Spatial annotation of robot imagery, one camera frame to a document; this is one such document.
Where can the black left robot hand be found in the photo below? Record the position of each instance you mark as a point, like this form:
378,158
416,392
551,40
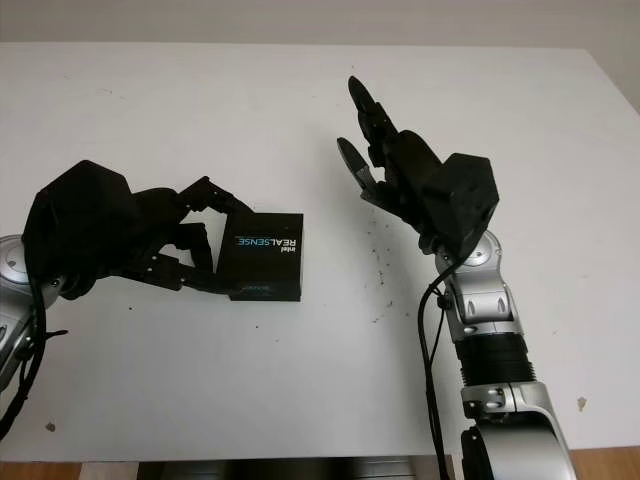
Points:
160,250

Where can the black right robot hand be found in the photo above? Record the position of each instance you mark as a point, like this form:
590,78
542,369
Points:
410,175

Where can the black RealSense box lid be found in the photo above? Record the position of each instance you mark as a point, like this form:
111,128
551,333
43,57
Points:
260,260

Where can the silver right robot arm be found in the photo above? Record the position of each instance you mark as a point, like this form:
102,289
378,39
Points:
485,310

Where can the dark robot torso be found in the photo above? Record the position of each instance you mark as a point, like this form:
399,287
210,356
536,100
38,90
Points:
280,470

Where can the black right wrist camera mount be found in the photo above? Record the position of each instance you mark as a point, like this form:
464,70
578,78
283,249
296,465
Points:
470,200

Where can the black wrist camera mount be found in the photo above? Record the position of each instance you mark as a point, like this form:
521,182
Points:
470,200
80,210

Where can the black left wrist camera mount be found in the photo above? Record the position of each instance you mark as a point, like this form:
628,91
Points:
80,210

